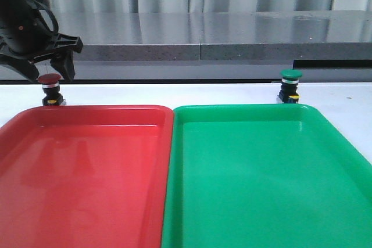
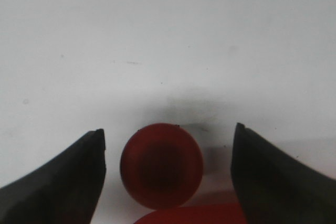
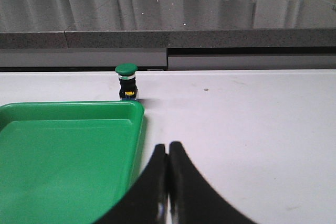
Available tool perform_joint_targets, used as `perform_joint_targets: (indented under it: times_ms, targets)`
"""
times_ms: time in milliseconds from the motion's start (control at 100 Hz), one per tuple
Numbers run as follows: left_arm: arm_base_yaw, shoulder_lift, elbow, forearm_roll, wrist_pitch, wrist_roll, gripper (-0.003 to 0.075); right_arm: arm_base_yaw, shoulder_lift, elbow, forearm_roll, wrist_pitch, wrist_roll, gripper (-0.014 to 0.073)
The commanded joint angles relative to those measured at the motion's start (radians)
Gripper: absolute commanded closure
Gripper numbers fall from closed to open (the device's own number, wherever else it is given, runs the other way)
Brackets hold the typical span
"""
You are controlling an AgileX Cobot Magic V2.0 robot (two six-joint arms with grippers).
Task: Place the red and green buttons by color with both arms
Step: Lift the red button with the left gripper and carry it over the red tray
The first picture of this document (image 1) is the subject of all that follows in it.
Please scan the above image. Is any red mushroom push button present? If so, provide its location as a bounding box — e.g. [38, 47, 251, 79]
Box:
[38, 73, 66, 106]

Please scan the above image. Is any grey stone counter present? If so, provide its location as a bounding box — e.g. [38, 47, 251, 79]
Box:
[56, 11, 371, 83]

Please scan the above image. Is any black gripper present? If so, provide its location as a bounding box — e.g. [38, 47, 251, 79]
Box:
[1, 0, 83, 83]

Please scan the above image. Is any red plastic tray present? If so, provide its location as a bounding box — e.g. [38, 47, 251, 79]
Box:
[1, 106, 173, 247]

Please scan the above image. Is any green plastic tray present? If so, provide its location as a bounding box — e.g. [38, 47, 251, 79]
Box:
[162, 104, 371, 247]

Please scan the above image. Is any green mushroom push button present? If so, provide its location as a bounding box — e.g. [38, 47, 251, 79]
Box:
[277, 69, 303, 103]

